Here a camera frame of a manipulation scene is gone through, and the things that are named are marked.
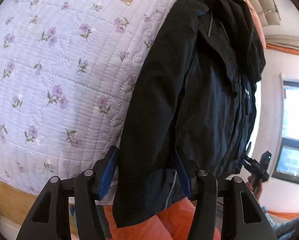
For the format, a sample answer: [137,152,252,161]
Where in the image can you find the beige curtain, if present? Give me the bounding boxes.
[264,34,299,48]

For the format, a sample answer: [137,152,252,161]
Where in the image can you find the window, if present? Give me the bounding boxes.
[274,80,299,185]

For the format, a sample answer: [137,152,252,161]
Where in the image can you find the person's orange pants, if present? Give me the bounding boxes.
[103,197,222,240]

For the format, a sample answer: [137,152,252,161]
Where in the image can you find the orange curtain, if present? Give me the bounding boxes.
[267,43,299,58]

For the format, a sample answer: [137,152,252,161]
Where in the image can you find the person's right hand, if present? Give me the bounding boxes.
[248,177,263,200]

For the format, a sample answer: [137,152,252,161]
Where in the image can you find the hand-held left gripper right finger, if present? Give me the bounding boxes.
[176,147,277,240]

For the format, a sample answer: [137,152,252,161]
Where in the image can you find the black hooded jacket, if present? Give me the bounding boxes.
[112,0,266,229]

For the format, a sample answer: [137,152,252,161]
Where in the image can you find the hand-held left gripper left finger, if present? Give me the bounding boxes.
[16,145,120,240]

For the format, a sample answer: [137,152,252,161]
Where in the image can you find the pink folded blanket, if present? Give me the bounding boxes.
[237,0,266,49]

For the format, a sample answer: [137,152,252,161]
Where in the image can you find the floral quilted bedspread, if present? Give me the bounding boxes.
[0,0,197,205]

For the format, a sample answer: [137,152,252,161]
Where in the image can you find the wooden bed frame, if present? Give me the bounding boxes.
[0,175,40,220]

